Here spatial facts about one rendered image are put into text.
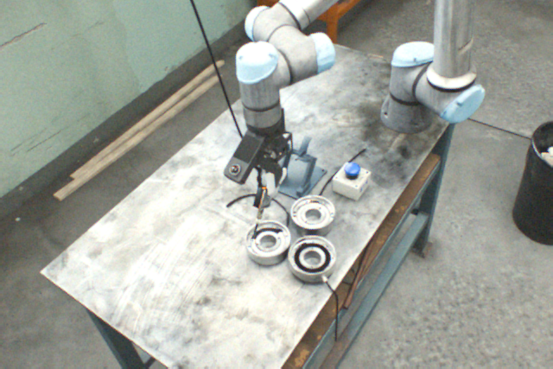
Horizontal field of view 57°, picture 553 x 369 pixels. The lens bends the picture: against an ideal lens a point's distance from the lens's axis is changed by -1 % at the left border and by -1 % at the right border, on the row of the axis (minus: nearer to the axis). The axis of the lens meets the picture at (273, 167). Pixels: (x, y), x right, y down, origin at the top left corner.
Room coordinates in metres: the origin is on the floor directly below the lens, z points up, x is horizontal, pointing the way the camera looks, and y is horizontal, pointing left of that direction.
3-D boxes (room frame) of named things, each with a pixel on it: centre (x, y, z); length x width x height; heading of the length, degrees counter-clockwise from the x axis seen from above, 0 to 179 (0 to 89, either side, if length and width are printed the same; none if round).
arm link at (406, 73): (1.16, -0.41, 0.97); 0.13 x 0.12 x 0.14; 27
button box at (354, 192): (0.91, -0.20, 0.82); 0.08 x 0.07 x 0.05; 141
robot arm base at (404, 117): (1.16, -0.40, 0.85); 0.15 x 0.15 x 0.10
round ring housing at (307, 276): (0.67, -0.07, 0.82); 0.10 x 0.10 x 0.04
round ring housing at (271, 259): (0.73, 0.03, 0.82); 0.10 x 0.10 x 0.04
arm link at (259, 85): (0.81, 0.01, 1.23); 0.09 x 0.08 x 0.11; 117
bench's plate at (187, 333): (1.00, -0.04, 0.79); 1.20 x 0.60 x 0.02; 141
